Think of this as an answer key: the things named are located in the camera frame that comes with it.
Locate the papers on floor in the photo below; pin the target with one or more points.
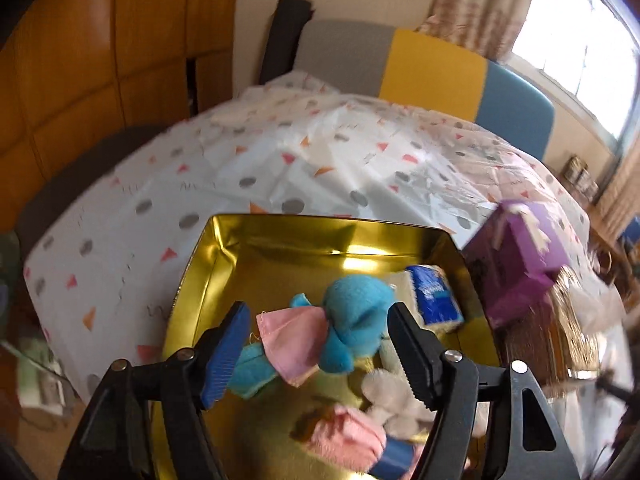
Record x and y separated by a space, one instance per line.
40 375

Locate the patterned plastic tablecloth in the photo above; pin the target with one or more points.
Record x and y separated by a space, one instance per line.
250 160

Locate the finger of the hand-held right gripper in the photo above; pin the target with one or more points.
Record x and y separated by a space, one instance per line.
617 389

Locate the black rolled mat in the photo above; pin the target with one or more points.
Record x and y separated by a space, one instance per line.
282 40

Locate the beige patterned curtain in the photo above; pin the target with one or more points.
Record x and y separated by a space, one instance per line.
625 195

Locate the beige sock striped cuff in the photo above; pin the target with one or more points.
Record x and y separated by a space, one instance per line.
395 400

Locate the purple tissue box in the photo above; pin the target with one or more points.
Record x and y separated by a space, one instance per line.
515 270

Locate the blue pocket tissue pack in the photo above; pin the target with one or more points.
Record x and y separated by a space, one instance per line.
435 295

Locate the grey yellow blue sofa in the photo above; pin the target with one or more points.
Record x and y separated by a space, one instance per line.
435 65

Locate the pink fuzzy socks pair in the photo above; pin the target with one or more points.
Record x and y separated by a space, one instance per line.
345 435

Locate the row of small packets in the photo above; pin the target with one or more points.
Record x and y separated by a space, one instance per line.
582 180

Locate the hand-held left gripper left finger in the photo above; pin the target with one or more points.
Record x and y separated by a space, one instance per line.
225 355

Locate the blue plush toy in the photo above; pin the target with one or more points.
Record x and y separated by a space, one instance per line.
350 320

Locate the gold embossed tissue box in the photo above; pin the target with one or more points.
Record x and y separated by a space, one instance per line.
565 350

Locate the beige starfish print curtain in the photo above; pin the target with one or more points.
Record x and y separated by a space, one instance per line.
480 5

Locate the gold metal tin box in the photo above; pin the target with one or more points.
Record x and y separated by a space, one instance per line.
300 270

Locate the wooden wardrobe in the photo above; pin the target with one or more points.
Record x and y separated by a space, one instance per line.
100 60

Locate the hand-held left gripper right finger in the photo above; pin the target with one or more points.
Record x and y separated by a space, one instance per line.
412 355

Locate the barred window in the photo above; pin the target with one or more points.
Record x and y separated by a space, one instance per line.
575 35

